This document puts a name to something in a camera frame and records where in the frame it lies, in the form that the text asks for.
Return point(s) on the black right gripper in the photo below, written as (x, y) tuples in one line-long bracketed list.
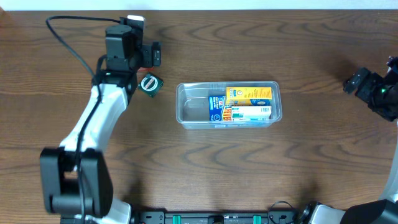
[(352, 82)]

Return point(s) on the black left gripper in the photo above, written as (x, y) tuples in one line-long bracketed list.
[(153, 54)]

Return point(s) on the green Zam-Buk box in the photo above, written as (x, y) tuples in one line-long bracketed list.
[(150, 84)]

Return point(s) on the clear plastic container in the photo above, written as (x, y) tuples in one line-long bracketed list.
[(192, 104)]

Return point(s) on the blue cooling patch box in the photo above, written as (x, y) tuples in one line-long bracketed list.
[(219, 110)]

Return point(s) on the yellow cough syrup box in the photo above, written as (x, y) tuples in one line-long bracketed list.
[(249, 96)]

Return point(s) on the white Panadol box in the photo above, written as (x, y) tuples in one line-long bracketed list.
[(250, 113)]

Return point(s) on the red medicine box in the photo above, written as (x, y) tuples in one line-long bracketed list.
[(142, 69)]

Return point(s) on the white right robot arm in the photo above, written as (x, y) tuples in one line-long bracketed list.
[(382, 210)]

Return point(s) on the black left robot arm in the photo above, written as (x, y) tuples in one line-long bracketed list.
[(76, 183)]

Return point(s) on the black mounting rail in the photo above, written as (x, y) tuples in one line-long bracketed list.
[(283, 216)]

